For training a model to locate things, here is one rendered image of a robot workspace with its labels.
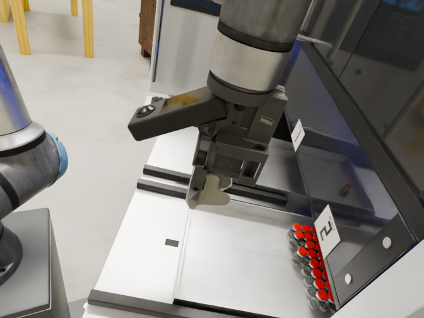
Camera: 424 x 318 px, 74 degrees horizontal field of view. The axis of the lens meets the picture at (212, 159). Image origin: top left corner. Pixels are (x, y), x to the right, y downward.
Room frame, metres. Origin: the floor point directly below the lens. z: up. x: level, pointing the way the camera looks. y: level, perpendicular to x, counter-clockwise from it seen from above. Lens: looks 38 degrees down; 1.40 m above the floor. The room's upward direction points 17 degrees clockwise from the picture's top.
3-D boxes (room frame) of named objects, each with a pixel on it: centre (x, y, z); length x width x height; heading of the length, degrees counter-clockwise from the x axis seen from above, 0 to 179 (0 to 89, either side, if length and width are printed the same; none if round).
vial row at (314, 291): (0.39, -0.27, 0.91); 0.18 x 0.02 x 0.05; 6
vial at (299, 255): (0.40, -0.25, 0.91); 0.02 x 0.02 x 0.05
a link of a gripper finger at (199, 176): (0.27, 0.01, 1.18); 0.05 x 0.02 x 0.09; 6
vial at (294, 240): (0.44, -0.24, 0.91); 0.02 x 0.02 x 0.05
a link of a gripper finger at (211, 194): (0.27, -0.01, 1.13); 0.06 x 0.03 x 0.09; 96
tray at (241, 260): (0.38, -0.16, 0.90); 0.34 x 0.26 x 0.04; 96
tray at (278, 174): (0.71, -0.13, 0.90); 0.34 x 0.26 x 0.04; 96
